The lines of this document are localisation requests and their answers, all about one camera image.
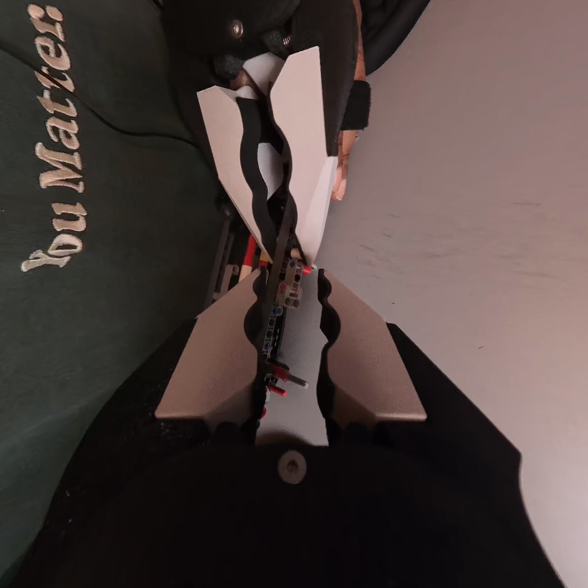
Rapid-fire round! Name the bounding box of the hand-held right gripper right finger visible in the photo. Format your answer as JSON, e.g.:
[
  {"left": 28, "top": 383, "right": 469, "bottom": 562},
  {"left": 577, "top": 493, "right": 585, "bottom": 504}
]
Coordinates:
[{"left": 317, "top": 269, "right": 428, "bottom": 439}]

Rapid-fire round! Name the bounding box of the multicoloured lego technic model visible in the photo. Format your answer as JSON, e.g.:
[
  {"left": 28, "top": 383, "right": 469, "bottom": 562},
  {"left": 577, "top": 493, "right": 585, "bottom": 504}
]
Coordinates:
[{"left": 204, "top": 195, "right": 318, "bottom": 421}]

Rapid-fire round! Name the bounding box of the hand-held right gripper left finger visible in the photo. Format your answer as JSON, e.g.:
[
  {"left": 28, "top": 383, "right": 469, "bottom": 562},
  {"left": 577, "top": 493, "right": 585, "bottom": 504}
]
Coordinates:
[{"left": 154, "top": 269, "right": 268, "bottom": 444}]

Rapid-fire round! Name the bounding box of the black dimpled chair armrest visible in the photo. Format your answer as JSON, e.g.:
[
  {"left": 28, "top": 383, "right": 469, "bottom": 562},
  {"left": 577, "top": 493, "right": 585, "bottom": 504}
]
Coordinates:
[{"left": 365, "top": 0, "right": 432, "bottom": 76}]

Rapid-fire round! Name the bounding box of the thin black cable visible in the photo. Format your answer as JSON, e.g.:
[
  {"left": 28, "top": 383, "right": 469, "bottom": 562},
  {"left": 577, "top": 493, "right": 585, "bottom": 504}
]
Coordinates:
[{"left": 28, "top": 51, "right": 198, "bottom": 147}]

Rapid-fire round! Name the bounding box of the dark green embroidered sweatshirt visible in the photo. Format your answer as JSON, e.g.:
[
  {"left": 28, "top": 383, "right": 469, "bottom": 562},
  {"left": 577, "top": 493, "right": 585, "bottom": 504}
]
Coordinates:
[{"left": 0, "top": 0, "right": 230, "bottom": 588}]

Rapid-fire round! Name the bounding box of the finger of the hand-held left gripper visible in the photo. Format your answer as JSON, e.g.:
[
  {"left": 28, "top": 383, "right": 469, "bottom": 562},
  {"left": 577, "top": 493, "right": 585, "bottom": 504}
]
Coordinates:
[
  {"left": 197, "top": 86, "right": 278, "bottom": 255},
  {"left": 269, "top": 45, "right": 340, "bottom": 266}
]

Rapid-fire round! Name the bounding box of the person's left hand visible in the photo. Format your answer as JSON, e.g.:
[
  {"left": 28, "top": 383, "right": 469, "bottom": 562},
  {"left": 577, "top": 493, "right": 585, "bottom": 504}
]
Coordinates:
[{"left": 331, "top": 0, "right": 367, "bottom": 202}]

